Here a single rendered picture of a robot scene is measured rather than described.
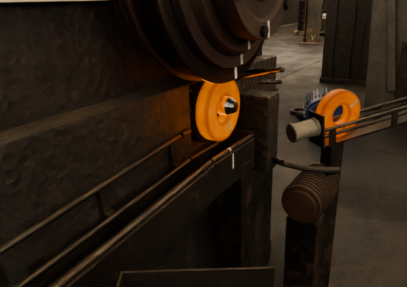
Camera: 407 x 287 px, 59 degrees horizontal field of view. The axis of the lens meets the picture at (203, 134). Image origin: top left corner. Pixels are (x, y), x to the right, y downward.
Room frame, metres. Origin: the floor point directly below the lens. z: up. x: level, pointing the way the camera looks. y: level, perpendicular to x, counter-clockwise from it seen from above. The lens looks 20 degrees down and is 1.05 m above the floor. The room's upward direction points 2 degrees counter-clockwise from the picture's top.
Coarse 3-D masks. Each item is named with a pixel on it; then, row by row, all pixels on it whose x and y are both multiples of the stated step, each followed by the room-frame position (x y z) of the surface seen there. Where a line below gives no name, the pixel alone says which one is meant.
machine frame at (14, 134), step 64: (0, 64) 0.55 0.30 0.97; (64, 64) 0.64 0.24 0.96; (128, 64) 0.76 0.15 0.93; (256, 64) 1.12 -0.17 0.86; (0, 128) 0.53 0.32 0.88; (64, 128) 0.56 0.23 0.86; (128, 128) 0.67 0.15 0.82; (192, 128) 0.91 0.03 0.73; (0, 192) 0.49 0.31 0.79; (64, 192) 0.54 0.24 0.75; (128, 192) 0.66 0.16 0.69; (256, 192) 1.14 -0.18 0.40; (0, 256) 0.53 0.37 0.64; (192, 256) 0.82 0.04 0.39; (256, 256) 1.15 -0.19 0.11
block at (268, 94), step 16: (240, 96) 1.01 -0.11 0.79; (256, 96) 0.99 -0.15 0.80; (272, 96) 0.98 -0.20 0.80; (240, 112) 1.01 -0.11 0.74; (256, 112) 0.98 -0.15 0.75; (272, 112) 0.98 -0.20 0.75; (240, 128) 1.01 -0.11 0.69; (256, 128) 0.98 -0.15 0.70; (272, 128) 0.98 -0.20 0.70; (256, 144) 0.98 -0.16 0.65; (272, 144) 0.98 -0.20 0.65; (256, 160) 0.98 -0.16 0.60
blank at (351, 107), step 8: (328, 96) 1.07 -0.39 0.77; (336, 96) 1.06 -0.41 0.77; (344, 96) 1.07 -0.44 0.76; (352, 96) 1.08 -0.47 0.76; (320, 104) 1.07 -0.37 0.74; (328, 104) 1.05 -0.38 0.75; (336, 104) 1.06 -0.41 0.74; (344, 104) 1.07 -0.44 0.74; (352, 104) 1.09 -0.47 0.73; (320, 112) 1.05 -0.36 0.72; (328, 112) 1.05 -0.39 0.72; (344, 112) 1.10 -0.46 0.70; (352, 112) 1.09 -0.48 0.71; (328, 120) 1.05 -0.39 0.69; (344, 120) 1.09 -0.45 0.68; (344, 128) 1.08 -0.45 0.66; (336, 136) 1.07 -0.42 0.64
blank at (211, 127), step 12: (204, 84) 0.80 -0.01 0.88; (216, 84) 0.79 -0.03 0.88; (228, 84) 0.83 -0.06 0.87; (204, 96) 0.77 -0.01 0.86; (216, 96) 0.79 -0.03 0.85; (204, 108) 0.76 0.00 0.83; (216, 108) 0.79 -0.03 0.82; (204, 120) 0.76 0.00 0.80; (216, 120) 0.78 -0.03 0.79; (228, 120) 0.83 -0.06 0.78; (204, 132) 0.77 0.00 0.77; (216, 132) 0.78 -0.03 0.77; (228, 132) 0.83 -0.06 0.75
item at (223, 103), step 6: (192, 96) 0.85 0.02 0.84; (228, 96) 0.81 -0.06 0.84; (192, 102) 0.84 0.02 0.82; (222, 102) 0.80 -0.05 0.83; (228, 102) 0.79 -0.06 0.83; (234, 102) 0.79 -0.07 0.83; (192, 108) 0.85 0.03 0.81; (222, 108) 0.79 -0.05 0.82; (228, 108) 0.79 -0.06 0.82; (234, 108) 0.79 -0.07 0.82; (228, 114) 0.80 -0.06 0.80
